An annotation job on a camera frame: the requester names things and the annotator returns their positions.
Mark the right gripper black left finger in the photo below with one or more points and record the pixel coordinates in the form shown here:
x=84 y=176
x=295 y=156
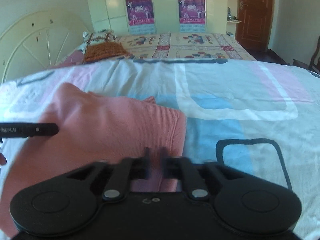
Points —
x=127 y=170

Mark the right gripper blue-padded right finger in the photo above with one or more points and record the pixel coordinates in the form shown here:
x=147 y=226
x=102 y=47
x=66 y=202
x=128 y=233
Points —
x=183 y=169

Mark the pink sweater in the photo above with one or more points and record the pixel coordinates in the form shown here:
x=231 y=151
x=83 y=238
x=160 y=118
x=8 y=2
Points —
x=91 y=128

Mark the person's hand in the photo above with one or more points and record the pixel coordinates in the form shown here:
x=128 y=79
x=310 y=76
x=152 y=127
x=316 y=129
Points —
x=3 y=160

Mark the cream arched headboard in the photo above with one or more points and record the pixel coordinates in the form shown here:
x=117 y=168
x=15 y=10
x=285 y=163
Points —
x=38 y=41

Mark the light blue patterned bedsheet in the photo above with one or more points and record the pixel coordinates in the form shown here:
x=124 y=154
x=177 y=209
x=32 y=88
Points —
x=260 y=118

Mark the patterned pillow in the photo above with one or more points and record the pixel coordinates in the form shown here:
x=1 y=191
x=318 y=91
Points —
x=98 y=37

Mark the beige cartoon quilt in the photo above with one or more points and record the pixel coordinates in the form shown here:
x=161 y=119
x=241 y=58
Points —
x=183 y=46

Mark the lower left pink poster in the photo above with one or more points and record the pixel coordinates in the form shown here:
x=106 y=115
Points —
x=140 y=17

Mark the pink poster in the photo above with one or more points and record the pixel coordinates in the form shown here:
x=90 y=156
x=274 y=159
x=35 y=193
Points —
x=140 y=17
x=192 y=16

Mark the cream wardrobe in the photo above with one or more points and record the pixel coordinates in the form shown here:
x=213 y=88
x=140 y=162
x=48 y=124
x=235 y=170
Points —
x=112 y=14

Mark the lower right pink poster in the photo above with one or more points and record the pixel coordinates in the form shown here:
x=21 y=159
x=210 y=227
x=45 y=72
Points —
x=192 y=16

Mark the dark wooden chair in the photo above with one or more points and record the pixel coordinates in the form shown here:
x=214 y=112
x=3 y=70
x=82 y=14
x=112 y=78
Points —
x=314 y=62

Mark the brown wooden door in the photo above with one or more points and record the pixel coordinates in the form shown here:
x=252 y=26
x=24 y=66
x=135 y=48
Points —
x=253 y=31

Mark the cream corner shelves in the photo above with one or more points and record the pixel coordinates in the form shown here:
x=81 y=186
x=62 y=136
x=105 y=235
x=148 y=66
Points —
x=232 y=17

